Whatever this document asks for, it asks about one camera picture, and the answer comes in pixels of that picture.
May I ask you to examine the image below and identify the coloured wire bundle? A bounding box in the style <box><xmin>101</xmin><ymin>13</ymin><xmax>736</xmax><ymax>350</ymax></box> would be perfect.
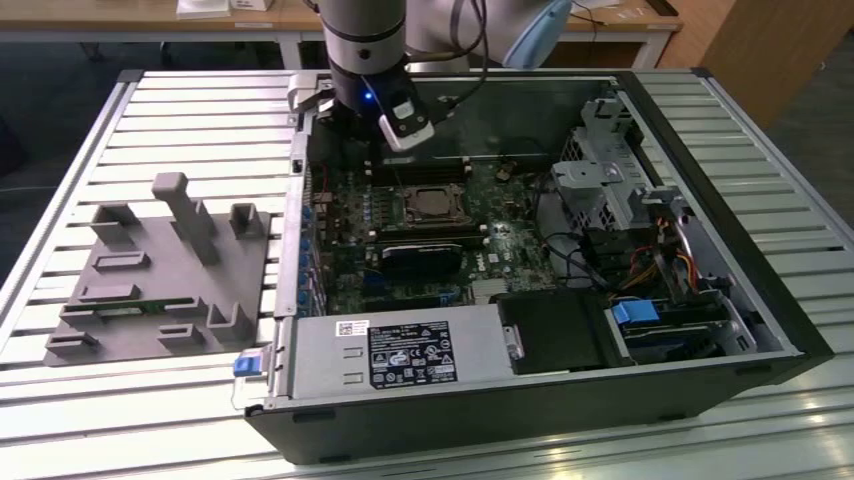
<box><xmin>617</xmin><ymin>245</ymin><xmax>704</xmax><ymax>292</ymax></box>

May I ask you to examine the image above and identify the black wire bundle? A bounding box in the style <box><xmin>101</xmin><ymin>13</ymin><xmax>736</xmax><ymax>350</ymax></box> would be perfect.
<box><xmin>541</xmin><ymin>230</ymin><xmax>613</xmax><ymax>292</ymax></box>

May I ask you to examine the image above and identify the black open PC case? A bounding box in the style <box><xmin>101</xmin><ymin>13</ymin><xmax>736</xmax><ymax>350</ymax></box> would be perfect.
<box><xmin>243</xmin><ymin>67</ymin><xmax>836</xmax><ymax>466</ymax></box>

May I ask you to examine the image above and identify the wooden desk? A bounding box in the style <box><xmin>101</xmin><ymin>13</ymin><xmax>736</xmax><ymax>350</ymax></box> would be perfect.
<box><xmin>0</xmin><ymin>0</ymin><xmax>684</xmax><ymax>70</ymax></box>

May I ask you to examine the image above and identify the CPU socket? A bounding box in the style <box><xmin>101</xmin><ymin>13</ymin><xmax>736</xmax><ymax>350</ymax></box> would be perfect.
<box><xmin>398</xmin><ymin>183</ymin><xmax>470</xmax><ymax>230</ymax></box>

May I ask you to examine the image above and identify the blue disk carrier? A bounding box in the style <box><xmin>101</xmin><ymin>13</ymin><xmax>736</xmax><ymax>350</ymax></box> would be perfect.
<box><xmin>610</xmin><ymin>298</ymin><xmax>664</xmax><ymax>327</ymax></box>

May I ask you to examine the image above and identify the green RAM stick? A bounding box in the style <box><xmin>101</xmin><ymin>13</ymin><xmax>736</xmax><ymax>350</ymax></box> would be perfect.
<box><xmin>91</xmin><ymin>298</ymin><xmax>197</xmax><ymax>317</ymax></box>

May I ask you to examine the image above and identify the black plastic shroud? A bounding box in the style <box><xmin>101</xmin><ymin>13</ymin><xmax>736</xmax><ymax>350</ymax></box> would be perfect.
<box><xmin>497</xmin><ymin>289</ymin><xmax>634</xmax><ymax>375</ymax></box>

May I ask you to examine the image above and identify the black graphics card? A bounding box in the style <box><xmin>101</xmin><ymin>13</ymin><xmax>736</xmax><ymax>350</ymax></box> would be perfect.
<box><xmin>380</xmin><ymin>242</ymin><xmax>468</xmax><ymax>277</ymax></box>

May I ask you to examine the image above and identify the wooden cabinet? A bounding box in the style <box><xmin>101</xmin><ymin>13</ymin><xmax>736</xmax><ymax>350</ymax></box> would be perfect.
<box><xmin>693</xmin><ymin>0</ymin><xmax>854</xmax><ymax>130</ymax></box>

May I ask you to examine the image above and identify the metal disk bay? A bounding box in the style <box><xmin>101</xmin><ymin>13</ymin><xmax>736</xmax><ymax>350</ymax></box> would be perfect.
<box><xmin>604</xmin><ymin>289</ymin><xmax>761</xmax><ymax>365</ymax></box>

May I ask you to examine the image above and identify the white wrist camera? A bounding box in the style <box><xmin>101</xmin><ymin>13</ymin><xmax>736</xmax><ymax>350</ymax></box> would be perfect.
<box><xmin>377</xmin><ymin>96</ymin><xmax>438</xmax><ymax>154</ymax></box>

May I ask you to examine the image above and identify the black RAM slot bank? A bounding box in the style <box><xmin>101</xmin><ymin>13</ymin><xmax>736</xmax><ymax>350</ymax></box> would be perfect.
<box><xmin>370</xmin><ymin>153</ymin><xmax>556</xmax><ymax>187</ymax></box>
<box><xmin>378</xmin><ymin>224</ymin><xmax>488</xmax><ymax>247</ymax></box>

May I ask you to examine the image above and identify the blue case latch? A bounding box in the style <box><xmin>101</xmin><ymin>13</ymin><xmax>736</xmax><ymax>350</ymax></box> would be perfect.
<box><xmin>233</xmin><ymin>348</ymin><xmax>267</xmax><ymax>377</ymax></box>

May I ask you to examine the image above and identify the green motherboard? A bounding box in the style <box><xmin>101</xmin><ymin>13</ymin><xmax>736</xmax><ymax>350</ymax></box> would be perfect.
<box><xmin>304</xmin><ymin>154</ymin><xmax>569</xmax><ymax>319</ymax></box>

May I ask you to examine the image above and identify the silver drive cage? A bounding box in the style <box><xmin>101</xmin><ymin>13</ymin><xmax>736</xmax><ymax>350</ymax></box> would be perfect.
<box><xmin>550</xmin><ymin>97</ymin><xmax>690</xmax><ymax>232</ymax></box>

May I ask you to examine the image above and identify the grey power supply unit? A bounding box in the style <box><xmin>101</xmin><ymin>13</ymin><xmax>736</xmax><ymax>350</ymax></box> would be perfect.
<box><xmin>293</xmin><ymin>307</ymin><xmax>517</xmax><ymax>402</ymax></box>

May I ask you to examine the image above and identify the grey parts rack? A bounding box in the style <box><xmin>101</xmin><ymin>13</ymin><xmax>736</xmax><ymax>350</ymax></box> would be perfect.
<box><xmin>42</xmin><ymin>171</ymin><xmax>277</xmax><ymax>367</ymax></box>

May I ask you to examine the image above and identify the silver chipset heatsink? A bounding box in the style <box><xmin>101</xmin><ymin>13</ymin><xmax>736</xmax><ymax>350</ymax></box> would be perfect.
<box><xmin>470</xmin><ymin>279</ymin><xmax>510</xmax><ymax>302</ymax></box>

